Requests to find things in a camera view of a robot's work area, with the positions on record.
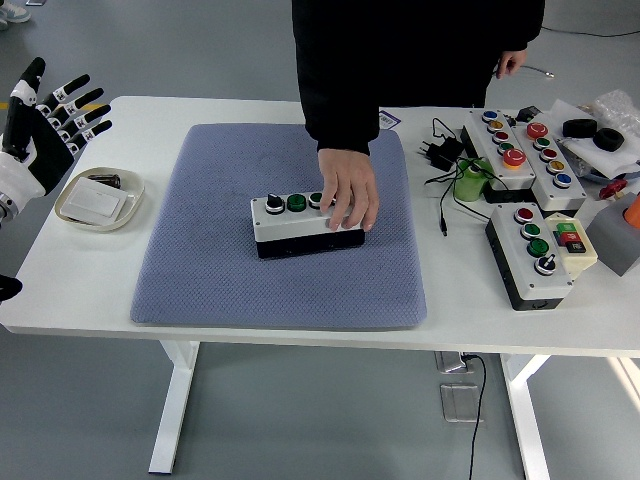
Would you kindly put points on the beige start-stop switch box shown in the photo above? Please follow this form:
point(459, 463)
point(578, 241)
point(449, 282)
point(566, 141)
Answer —
point(582, 260)

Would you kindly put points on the clear plastic bag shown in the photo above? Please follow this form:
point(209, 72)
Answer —
point(622, 107)

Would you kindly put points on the green tape roll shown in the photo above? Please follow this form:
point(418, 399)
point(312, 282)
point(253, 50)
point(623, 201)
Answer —
point(467, 187)

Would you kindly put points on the person's left hand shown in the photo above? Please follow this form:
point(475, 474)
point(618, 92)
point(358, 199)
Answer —
point(512, 62)

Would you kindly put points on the purple label card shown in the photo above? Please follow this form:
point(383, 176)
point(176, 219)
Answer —
point(390, 121)

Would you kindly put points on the white wall switch plate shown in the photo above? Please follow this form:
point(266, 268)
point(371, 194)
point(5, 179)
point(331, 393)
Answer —
point(95, 200)

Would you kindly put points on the black power adapter plug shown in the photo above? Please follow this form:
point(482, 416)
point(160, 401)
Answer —
point(445, 152)

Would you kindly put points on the grey four-control button box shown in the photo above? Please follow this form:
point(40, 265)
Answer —
point(290, 232)

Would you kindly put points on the red knob part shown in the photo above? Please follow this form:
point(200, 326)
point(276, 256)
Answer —
point(612, 189)

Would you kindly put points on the grey-blue textured mat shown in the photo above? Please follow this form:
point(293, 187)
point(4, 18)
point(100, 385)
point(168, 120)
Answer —
point(300, 290)

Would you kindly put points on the white shallow dish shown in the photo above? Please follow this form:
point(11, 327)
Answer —
point(131, 190)

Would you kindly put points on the person's right hand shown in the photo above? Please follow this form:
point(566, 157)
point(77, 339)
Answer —
point(350, 185)

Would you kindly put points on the four-control box with selector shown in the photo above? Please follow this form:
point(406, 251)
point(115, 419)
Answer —
point(545, 287)

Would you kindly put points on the white paper sheet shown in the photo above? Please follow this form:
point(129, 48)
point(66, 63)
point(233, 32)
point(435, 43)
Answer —
point(610, 162)

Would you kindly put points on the orange cone piece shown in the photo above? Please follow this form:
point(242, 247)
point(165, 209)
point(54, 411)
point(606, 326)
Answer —
point(634, 212)

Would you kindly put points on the white table leg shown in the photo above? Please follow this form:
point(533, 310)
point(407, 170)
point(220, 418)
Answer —
point(172, 410)
point(525, 415)

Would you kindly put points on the small black connector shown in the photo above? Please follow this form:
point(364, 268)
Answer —
point(527, 114)

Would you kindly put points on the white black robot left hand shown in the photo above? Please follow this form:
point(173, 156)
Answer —
point(45, 155)

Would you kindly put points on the metal floor socket box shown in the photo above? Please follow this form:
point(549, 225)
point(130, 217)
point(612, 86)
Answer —
point(460, 402)

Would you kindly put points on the five-button box with red mushroom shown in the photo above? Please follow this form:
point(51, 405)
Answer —
point(565, 197)

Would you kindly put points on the person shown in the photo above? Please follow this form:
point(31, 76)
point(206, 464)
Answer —
point(400, 50)

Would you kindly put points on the white sneakers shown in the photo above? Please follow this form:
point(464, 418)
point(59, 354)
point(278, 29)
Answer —
point(12, 10)

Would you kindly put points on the small dark cylinder part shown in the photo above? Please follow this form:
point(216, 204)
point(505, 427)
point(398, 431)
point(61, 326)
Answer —
point(107, 180)

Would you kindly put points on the five-button box with yellow-ringed stop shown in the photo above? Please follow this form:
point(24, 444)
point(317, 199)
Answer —
point(522, 175)

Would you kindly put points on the grey block stand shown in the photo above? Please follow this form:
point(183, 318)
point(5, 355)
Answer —
point(612, 240)

